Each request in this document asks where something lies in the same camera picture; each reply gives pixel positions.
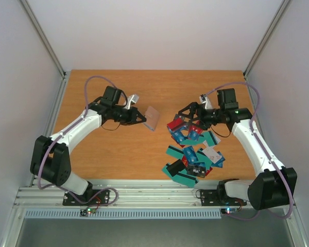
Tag teal card right upper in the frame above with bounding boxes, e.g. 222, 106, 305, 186
201, 131, 221, 147

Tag teal card centre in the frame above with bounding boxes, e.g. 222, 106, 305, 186
180, 137, 205, 146

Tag teal card under black card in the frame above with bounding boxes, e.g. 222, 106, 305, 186
162, 163, 173, 179

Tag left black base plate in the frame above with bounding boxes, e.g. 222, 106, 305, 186
62, 189, 110, 206

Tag red card top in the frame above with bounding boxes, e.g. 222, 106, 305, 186
167, 118, 185, 131

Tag pink leather card holder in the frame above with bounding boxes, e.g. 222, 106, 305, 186
143, 106, 160, 131

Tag right small circuit board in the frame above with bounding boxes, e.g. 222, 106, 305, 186
221, 207, 239, 215

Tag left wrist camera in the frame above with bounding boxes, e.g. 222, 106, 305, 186
124, 94, 139, 109

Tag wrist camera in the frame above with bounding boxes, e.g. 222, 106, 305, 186
199, 94, 213, 110
124, 94, 139, 109

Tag blue card far right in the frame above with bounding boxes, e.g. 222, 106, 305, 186
211, 151, 226, 168

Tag small circuit board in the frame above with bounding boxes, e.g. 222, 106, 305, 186
80, 208, 97, 217
221, 207, 239, 215

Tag black card on teal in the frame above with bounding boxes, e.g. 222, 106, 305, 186
168, 159, 185, 177

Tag red card bottom right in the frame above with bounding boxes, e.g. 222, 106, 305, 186
205, 167, 213, 176

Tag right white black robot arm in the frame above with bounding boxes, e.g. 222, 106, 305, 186
178, 86, 297, 210

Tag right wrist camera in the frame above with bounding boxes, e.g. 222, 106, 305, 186
199, 94, 213, 110

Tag blue visa card centre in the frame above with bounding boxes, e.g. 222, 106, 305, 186
183, 146, 199, 164

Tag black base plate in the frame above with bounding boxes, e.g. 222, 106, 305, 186
198, 189, 247, 206
62, 189, 110, 206

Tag left small circuit board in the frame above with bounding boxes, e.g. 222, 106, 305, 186
80, 208, 97, 217

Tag blue card upper left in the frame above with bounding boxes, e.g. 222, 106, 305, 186
170, 130, 187, 144

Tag teal card left middle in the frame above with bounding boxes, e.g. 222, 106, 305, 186
166, 145, 184, 159

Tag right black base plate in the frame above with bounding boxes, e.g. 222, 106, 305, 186
198, 189, 247, 206

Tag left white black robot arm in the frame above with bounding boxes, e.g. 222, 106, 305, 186
30, 86, 146, 205

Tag grey slotted cable duct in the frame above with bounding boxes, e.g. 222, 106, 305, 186
24, 208, 221, 220

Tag white card with pink print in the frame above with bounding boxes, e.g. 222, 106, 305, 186
202, 147, 222, 164

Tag red card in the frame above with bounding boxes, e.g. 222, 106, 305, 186
167, 118, 185, 131
205, 167, 213, 176

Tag teal card with black stripe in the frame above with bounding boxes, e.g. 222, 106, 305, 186
172, 173, 198, 188

